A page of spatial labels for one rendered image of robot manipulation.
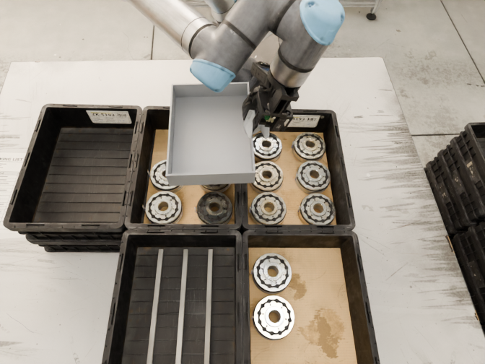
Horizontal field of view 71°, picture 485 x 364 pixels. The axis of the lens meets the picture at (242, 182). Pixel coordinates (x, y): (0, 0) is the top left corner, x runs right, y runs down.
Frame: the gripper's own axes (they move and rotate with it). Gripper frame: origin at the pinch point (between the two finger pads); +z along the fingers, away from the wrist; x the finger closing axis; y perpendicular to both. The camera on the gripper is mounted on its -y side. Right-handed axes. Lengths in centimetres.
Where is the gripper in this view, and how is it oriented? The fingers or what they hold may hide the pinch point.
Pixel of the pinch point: (250, 128)
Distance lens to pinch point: 84.4
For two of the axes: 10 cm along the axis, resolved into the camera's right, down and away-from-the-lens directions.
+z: -3.2, 4.7, 8.2
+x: 9.4, 0.4, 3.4
